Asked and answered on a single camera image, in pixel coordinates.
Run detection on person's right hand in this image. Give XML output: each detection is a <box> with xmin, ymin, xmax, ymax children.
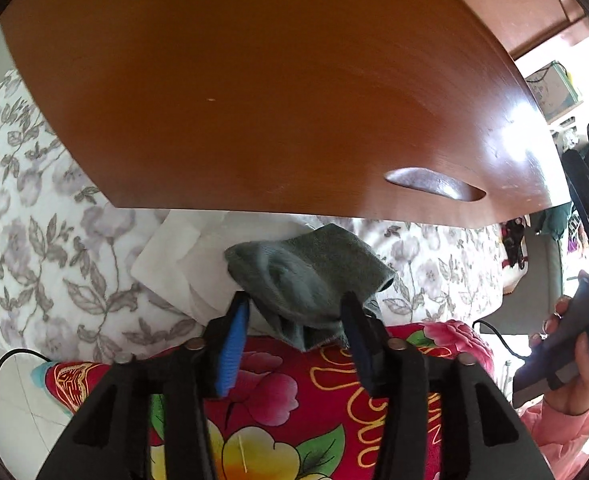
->
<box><xmin>529</xmin><ymin>296</ymin><xmax>589</xmax><ymax>416</ymax></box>

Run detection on wooden nightstand drawer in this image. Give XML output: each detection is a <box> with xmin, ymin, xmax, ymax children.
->
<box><xmin>0</xmin><ymin>0</ymin><xmax>570</xmax><ymax>228</ymax></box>

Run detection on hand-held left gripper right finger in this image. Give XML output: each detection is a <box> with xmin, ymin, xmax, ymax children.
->
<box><xmin>341</xmin><ymin>291</ymin><xmax>555</xmax><ymax>480</ymax></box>

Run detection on grey sock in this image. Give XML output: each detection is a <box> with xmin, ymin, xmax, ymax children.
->
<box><xmin>224</xmin><ymin>223</ymin><xmax>397</xmax><ymax>353</ymax></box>

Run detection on grey book box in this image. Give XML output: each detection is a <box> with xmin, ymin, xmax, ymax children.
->
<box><xmin>525</xmin><ymin>60</ymin><xmax>584</xmax><ymax>123</ymax></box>

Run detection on red floral blanket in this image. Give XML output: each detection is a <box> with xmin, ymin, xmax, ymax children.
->
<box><xmin>32</xmin><ymin>320</ymin><xmax>498</xmax><ymax>480</ymax></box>

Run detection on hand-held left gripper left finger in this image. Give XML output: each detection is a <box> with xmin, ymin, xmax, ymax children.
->
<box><xmin>37</xmin><ymin>292</ymin><xmax>252</xmax><ymax>480</ymax></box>

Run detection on grey floral bedsheet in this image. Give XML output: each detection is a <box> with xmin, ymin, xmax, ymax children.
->
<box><xmin>0</xmin><ymin>67</ymin><xmax>508</xmax><ymax>361</ymax></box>

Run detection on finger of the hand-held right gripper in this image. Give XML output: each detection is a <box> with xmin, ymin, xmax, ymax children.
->
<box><xmin>561</xmin><ymin>149</ymin><xmax>589</xmax><ymax>281</ymax></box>

